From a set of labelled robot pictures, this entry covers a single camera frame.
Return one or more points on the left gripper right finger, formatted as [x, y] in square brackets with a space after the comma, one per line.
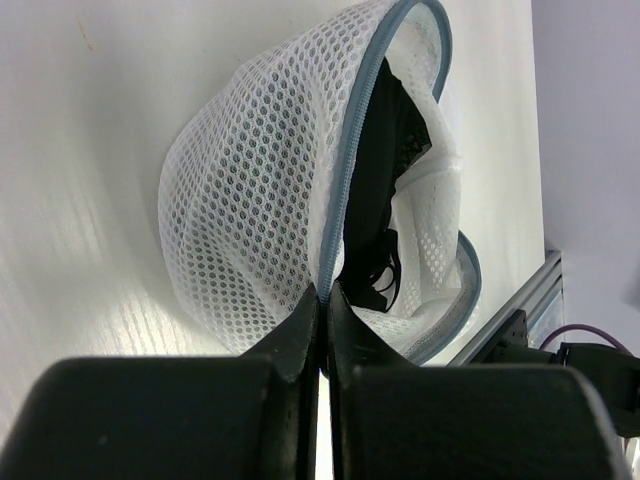
[540, 415]

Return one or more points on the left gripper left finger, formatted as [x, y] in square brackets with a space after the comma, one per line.
[253, 416]

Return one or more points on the round white mesh laundry bag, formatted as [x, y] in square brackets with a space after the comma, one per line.
[253, 193]

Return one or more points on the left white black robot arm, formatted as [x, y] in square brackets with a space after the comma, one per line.
[507, 412]

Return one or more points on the black lace bra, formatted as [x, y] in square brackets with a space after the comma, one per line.
[393, 137]

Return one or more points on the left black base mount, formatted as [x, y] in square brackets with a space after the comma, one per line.
[511, 335]

